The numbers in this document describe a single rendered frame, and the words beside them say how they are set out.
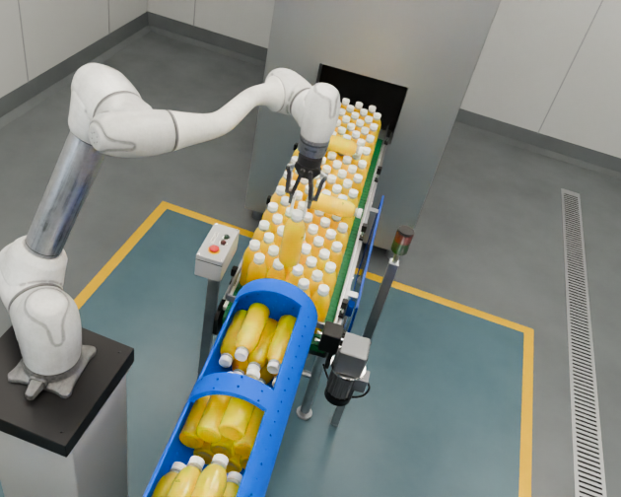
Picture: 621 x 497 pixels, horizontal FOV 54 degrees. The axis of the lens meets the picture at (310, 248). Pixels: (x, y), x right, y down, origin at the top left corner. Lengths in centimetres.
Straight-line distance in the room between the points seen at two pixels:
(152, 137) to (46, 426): 83
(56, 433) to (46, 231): 54
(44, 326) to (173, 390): 154
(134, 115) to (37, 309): 57
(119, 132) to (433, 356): 258
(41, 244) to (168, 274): 197
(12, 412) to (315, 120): 114
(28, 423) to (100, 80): 92
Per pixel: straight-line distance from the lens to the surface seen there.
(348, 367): 237
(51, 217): 176
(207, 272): 225
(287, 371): 179
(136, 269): 374
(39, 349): 177
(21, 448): 209
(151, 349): 333
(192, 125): 154
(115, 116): 147
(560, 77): 591
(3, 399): 190
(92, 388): 189
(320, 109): 174
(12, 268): 186
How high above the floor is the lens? 259
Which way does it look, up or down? 40 degrees down
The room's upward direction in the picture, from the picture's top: 14 degrees clockwise
